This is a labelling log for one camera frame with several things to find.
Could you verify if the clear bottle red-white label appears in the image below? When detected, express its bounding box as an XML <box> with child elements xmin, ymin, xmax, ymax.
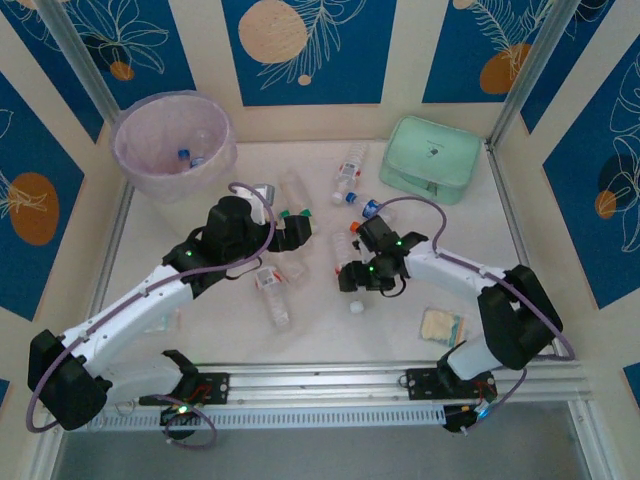
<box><xmin>330</xmin><ymin>229</ymin><xmax>365</xmax><ymax>316</ymax></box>
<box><xmin>332</xmin><ymin>142</ymin><xmax>371</xmax><ymax>206</ymax></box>
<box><xmin>253</xmin><ymin>267</ymin><xmax>292</xmax><ymax>330</ymax></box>

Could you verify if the clear bottle green label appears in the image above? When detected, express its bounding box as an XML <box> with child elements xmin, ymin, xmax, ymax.
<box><xmin>278</xmin><ymin>169</ymin><xmax>315</xmax><ymax>219</ymax></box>

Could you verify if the white plastic bin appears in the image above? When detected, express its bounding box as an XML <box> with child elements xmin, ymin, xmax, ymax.
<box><xmin>149</xmin><ymin>149</ymin><xmax>239</xmax><ymax>236</ymax></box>

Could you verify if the translucent pink waste bin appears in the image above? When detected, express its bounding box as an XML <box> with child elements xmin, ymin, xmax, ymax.
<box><xmin>109</xmin><ymin>89</ymin><xmax>239</xmax><ymax>204</ymax></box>

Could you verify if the yellow sachet packet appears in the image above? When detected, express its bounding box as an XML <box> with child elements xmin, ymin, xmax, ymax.
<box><xmin>418</xmin><ymin>307</ymin><xmax>470</xmax><ymax>346</ymax></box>

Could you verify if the teal clear sachet packet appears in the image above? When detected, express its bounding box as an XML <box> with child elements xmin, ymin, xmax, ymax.
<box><xmin>142</xmin><ymin>309</ymin><xmax>182</xmax><ymax>335</ymax></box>

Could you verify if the mint green zip pouch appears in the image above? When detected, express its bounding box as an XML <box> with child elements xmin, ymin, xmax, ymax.
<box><xmin>377</xmin><ymin>115</ymin><xmax>482</xmax><ymax>206</ymax></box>

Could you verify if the black right controller board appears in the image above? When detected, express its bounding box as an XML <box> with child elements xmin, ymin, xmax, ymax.
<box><xmin>442</xmin><ymin>403</ymin><xmax>494</xmax><ymax>435</ymax></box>

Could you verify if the black controller board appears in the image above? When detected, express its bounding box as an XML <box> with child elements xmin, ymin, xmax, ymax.
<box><xmin>158</xmin><ymin>402</ymin><xmax>202</xmax><ymax>430</ymax></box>
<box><xmin>442</xmin><ymin>403</ymin><xmax>494</xmax><ymax>435</ymax></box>

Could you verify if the black left controller board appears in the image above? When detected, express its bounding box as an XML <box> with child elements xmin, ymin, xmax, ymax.
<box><xmin>158</xmin><ymin>402</ymin><xmax>202</xmax><ymax>430</ymax></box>

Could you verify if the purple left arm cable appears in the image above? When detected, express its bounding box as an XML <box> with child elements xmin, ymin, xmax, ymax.
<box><xmin>27</xmin><ymin>182</ymin><xmax>277</xmax><ymax>450</ymax></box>

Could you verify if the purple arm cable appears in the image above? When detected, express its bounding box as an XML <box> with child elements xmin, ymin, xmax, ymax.
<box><xmin>377</xmin><ymin>194</ymin><xmax>576</xmax><ymax>431</ymax></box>
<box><xmin>27</xmin><ymin>182</ymin><xmax>277</xmax><ymax>450</ymax></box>

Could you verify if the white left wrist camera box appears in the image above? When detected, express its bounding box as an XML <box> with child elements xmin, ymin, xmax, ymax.
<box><xmin>233</xmin><ymin>182</ymin><xmax>278</xmax><ymax>224</ymax></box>

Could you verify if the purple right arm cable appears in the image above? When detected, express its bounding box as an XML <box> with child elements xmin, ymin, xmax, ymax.
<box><xmin>377</xmin><ymin>194</ymin><xmax>576</xmax><ymax>431</ymax></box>

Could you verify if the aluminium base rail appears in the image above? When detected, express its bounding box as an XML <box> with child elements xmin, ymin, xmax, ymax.
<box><xmin>42</xmin><ymin>359</ymin><xmax>594</xmax><ymax>411</ymax></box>

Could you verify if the aluminium table side rail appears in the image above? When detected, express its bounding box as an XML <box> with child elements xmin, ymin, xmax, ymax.
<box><xmin>74</xmin><ymin>179</ymin><xmax>139</xmax><ymax>371</ymax></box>
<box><xmin>485</xmin><ymin>142</ymin><xmax>536</xmax><ymax>274</ymax></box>

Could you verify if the white slotted cable duct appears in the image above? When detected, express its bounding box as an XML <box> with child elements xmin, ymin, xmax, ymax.
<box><xmin>62</xmin><ymin>405</ymin><xmax>446</xmax><ymax>432</ymax></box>

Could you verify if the aluminium frame post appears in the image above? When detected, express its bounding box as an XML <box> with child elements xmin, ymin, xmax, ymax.
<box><xmin>487</xmin><ymin>0</ymin><xmax>584</xmax><ymax>149</ymax></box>
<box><xmin>34</xmin><ymin>0</ymin><xmax>121</xmax><ymax>111</ymax></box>

